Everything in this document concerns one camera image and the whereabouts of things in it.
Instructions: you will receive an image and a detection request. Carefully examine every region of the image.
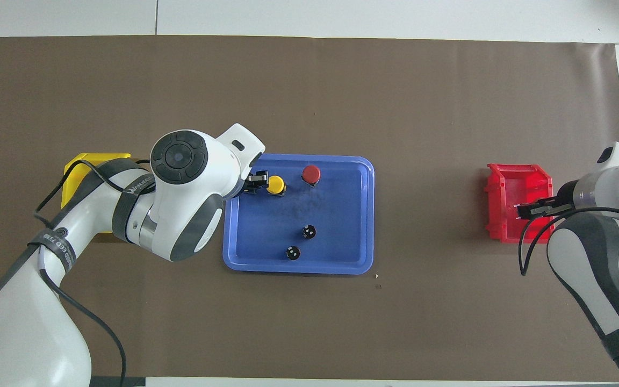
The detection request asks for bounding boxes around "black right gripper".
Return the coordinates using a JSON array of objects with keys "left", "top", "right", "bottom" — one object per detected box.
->
[{"left": 514, "top": 180, "right": 582, "bottom": 220}]

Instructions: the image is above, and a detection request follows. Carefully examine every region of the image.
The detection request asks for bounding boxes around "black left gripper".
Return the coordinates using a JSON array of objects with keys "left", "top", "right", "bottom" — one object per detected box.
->
[{"left": 239, "top": 170, "right": 270, "bottom": 197}]

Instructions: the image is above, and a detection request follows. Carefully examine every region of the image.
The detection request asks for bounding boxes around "yellow push button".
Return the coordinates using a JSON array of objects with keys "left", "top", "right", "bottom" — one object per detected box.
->
[{"left": 265, "top": 175, "right": 288, "bottom": 198}]

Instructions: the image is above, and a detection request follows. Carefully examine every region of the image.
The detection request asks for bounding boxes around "red push button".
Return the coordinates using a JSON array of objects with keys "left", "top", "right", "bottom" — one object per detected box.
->
[{"left": 301, "top": 164, "right": 322, "bottom": 188}]

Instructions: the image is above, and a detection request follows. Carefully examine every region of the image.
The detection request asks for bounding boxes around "red plastic bin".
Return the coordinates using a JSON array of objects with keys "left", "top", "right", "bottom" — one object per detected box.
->
[{"left": 484, "top": 163, "right": 556, "bottom": 245}]

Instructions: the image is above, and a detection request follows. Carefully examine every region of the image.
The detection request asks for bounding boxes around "blue plastic tray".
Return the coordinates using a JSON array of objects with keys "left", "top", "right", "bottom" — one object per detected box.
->
[{"left": 222, "top": 154, "right": 376, "bottom": 276}]

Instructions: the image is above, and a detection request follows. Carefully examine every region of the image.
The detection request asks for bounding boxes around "brown paper mat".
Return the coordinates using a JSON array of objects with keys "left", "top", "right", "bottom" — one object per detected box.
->
[{"left": 0, "top": 35, "right": 619, "bottom": 381}]

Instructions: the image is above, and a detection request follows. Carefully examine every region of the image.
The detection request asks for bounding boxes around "yellow plastic bin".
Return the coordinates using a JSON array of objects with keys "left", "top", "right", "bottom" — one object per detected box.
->
[{"left": 61, "top": 153, "right": 133, "bottom": 235}]

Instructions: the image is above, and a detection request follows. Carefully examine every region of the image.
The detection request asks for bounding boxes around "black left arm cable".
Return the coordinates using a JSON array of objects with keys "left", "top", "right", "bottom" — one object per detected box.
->
[{"left": 32, "top": 158, "right": 152, "bottom": 387}]

